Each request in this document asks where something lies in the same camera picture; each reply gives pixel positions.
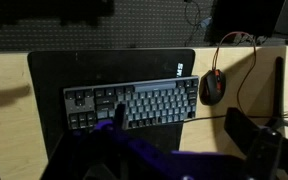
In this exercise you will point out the black monitor stand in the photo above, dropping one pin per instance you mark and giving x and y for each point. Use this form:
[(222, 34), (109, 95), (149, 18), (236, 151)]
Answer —
[(279, 86)]

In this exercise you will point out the grey computer keyboard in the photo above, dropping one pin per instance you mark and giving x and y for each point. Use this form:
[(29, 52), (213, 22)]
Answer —
[(150, 103)]

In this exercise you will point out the black desk mat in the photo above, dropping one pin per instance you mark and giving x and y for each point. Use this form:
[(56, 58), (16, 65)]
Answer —
[(84, 66)]

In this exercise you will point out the black dotted floor mat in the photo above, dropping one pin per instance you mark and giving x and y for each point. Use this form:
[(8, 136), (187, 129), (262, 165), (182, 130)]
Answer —
[(84, 30)]

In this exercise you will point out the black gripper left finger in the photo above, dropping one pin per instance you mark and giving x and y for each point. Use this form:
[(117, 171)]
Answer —
[(120, 116)]

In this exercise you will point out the black and red mouse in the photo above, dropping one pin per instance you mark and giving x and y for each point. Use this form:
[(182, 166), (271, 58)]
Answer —
[(212, 88)]

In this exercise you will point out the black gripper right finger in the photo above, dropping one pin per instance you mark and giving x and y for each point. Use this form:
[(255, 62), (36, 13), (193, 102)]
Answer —
[(240, 126)]

